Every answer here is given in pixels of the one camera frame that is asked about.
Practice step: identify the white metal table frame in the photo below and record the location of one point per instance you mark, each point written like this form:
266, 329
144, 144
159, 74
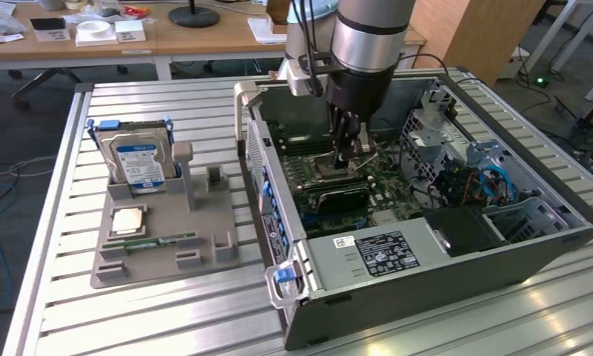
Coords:
548, 37

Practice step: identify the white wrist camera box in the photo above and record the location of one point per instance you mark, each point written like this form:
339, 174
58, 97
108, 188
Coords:
302, 79

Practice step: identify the blue case release latch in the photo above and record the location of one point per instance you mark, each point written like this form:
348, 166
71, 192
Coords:
284, 277

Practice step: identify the clear plastic bag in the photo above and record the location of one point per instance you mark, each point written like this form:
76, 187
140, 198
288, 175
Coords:
0, 18

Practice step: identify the silver power supply unit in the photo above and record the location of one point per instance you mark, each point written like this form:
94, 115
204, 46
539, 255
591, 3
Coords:
336, 259

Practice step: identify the white card with red print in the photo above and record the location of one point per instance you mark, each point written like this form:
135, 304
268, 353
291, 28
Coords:
4, 38

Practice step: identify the hard disk in blue caddy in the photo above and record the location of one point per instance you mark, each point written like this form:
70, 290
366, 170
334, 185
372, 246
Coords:
134, 163

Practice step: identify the green Dell motherboard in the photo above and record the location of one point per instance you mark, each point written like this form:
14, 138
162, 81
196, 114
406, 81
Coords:
391, 196

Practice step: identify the white box with black top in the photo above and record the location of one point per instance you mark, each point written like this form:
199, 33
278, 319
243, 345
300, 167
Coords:
52, 35

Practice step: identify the small red item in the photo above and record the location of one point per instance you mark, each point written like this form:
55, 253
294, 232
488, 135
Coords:
131, 11

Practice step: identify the grey plastic parts rack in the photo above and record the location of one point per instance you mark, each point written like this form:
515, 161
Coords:
168, 222

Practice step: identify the open dark grey PC case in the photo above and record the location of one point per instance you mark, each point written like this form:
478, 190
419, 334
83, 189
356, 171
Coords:
426, 296

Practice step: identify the black round lamp base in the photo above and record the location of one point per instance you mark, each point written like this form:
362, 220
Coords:
192, 18

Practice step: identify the black plastic cover box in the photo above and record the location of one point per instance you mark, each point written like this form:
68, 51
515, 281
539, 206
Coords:
464, 230

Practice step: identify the beige tape roll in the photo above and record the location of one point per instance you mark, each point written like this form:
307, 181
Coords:
74, 4

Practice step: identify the tall metal disk bay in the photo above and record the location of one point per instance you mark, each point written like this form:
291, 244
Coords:
426, 148

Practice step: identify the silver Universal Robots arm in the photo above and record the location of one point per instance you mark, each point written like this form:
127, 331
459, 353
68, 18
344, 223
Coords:
371, 41

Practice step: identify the long wooden desk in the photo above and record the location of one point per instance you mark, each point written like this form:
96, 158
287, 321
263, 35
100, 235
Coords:
104, 52

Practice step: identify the silver CPU chip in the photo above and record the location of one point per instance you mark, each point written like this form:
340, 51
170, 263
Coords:
127, 221

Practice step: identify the blue expansion slot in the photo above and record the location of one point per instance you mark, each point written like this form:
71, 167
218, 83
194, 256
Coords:
308, 218

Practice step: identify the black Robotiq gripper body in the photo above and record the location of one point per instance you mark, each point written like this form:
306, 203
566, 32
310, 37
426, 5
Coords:
356, 91

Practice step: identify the plain white box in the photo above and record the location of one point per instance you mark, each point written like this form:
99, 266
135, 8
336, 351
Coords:
128, 29

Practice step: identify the wooden cabinet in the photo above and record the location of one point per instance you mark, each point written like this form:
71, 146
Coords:
499, 37

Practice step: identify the silver chipset heatsink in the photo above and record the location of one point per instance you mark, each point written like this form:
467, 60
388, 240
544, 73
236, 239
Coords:
386, 218

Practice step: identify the low metal disk bay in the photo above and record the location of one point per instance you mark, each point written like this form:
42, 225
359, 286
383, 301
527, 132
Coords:
524, 222

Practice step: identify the stack of white papers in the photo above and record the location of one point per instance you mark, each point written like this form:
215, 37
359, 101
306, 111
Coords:
264, 33

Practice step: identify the white tape roll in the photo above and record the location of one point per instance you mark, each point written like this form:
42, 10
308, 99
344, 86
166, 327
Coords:
82, 27

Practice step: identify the silver socket cover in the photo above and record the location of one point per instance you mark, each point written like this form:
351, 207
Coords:
371, 159

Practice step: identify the black power strip green light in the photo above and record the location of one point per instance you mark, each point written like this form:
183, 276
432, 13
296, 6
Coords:
540, 80

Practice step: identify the flat white base box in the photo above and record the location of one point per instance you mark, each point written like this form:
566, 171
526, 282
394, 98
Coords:
96, 41

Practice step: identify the CPU socket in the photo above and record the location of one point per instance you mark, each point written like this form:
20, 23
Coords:
324, 168

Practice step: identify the grey cup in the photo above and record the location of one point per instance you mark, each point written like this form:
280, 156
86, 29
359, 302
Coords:
52, 4

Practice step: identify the black chair base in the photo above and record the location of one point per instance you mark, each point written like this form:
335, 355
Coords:
39, 81

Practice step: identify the black low-profile graphics card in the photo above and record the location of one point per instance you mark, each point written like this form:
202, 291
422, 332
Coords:
343, 202

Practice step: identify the green RAM stick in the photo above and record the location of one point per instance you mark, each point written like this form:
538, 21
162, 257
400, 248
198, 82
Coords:
148, 241

